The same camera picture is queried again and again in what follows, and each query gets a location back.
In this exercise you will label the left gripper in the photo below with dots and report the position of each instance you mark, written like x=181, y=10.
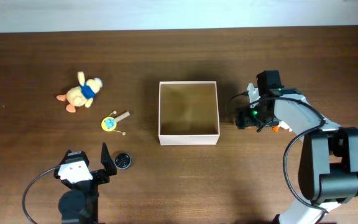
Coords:
x=102, y=175

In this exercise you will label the yellow plush duck toy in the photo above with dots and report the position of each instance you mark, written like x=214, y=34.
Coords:
x=81, y=95

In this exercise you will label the black round spinner toy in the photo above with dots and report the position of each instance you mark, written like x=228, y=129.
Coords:
x=123, y=161

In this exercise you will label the white pink duck figure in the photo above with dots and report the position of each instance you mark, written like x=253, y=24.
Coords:
x=281, y=125

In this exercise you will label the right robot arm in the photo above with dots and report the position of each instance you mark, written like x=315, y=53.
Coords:
x=328, y=170

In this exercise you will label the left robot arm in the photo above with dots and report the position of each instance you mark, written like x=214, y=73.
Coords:
x=80, y=203

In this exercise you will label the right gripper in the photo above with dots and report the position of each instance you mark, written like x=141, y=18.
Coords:
x=243, y=118

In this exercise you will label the yellow pellet drum toy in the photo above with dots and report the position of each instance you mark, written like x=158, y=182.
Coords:
x=110, y=122

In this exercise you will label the white cardboard box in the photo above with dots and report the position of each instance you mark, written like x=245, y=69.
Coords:
x=188, y=113

